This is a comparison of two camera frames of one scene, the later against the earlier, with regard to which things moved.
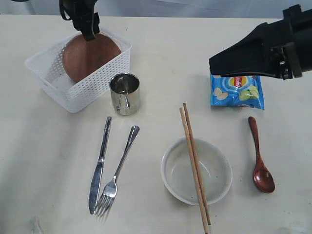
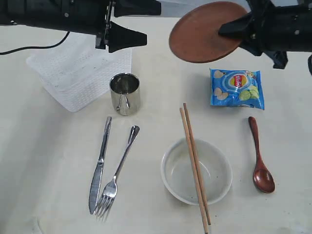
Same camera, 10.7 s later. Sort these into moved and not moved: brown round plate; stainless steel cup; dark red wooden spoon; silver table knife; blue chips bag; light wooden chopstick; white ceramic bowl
Moved: brown round plate
Not moved: light wooden chopstick; dark red wooden spoon; blue chips bag; stainless steel cup; white ceramic bowl; silver table knife
